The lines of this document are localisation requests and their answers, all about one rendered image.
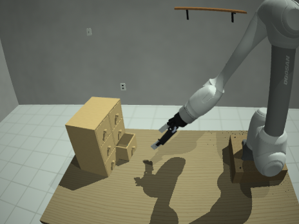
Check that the tan wooden chest of drawers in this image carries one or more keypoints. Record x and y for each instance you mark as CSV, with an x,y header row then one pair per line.
x,y
81,131

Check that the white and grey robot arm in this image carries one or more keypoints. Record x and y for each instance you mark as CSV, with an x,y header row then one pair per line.
x,y
266,138

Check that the tan wooden drawer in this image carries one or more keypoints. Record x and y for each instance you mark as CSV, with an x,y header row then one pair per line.
x,y
114,114
107,147
118,131
111,161
103,130
125,152

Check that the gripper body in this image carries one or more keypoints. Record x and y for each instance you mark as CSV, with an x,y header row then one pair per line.
x,y
178,122

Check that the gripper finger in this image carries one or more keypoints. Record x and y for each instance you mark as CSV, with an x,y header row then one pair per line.
x,y
165,126
169,133

